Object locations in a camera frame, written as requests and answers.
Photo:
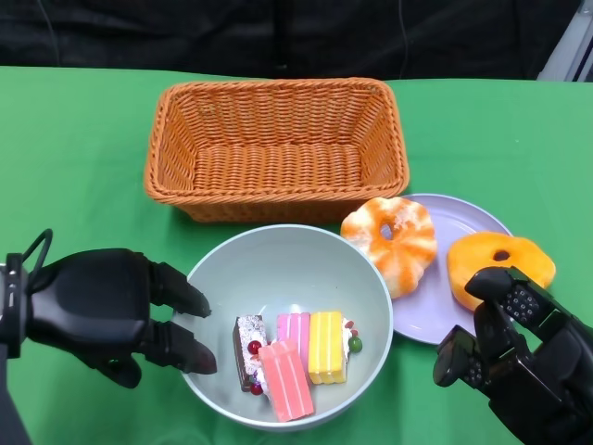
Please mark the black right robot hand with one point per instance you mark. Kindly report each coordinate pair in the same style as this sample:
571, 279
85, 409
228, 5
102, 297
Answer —
546, 371

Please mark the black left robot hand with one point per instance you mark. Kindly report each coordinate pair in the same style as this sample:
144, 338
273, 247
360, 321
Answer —
92, 301

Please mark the orange glazed donut bread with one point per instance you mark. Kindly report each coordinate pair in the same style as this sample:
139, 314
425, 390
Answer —
398, 259
472, 259

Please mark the grey-green bowl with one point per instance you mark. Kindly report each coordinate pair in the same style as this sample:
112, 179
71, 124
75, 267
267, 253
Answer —
287, 269

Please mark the lavender plate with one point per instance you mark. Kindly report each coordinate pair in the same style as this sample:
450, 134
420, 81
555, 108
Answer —
431, 315

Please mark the chocolate cake slice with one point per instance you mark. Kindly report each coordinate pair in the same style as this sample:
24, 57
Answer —
245, 343

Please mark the magenta striped cake slice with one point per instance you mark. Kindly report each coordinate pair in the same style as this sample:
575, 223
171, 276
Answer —
292, 329

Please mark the pink layered cake slice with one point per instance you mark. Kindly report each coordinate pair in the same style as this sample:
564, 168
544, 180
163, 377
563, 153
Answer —
287, 385

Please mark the yellow layered cake slice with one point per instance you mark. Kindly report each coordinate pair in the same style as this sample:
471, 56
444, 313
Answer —
326, 347

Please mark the orange wicker basket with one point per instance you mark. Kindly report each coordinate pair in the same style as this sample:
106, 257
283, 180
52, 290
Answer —
278, 167

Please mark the green tablecloth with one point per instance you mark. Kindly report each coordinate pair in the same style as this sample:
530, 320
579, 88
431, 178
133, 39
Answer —
463, 139

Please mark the black curtain backdrop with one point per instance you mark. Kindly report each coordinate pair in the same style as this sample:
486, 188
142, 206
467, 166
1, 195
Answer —
139, 32

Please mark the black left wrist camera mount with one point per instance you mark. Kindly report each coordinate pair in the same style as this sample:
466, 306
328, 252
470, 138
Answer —
9, 408

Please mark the aluminium frame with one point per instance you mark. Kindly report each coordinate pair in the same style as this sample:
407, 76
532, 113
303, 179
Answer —
565, 46

